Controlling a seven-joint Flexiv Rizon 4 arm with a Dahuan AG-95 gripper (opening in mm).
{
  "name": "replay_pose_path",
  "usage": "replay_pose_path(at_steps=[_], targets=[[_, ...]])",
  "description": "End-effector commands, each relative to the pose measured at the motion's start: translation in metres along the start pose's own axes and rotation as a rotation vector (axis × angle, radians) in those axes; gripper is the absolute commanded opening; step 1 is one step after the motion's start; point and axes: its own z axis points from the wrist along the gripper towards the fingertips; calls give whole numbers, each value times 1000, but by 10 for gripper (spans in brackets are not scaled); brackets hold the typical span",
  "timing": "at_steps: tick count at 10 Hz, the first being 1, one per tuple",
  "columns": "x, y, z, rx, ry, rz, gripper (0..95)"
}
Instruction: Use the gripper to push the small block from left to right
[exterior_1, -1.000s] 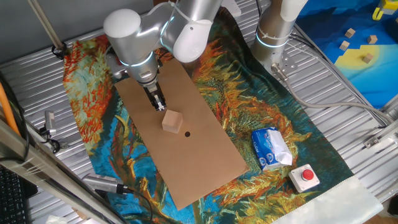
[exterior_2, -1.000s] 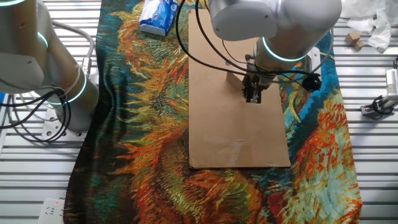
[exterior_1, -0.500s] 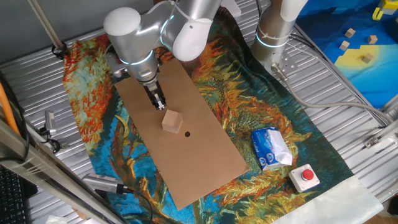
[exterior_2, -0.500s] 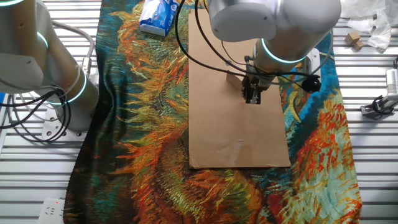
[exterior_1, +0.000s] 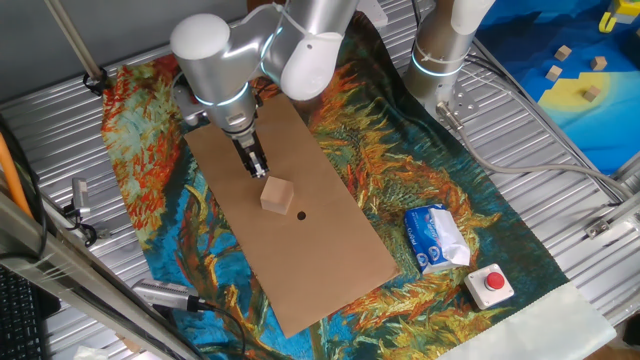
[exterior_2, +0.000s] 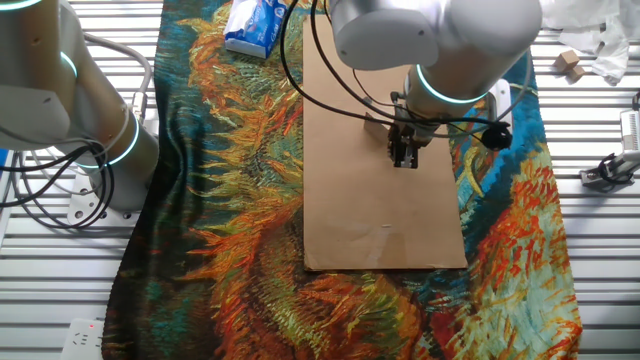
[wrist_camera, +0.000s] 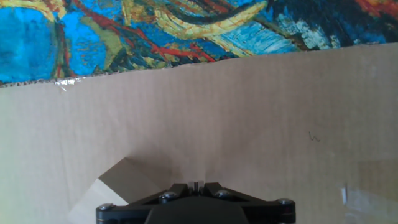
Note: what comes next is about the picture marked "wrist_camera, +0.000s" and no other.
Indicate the brown cardboard sheet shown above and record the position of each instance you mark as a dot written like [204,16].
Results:
[248,124]

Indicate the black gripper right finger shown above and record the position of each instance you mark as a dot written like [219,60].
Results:
[270,213]

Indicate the small wooden block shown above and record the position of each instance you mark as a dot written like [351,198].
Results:
[133,180]

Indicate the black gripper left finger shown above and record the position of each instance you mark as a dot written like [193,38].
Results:
[124,213]

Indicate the sunflower painting print cloth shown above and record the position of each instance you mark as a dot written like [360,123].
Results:
[31,46]

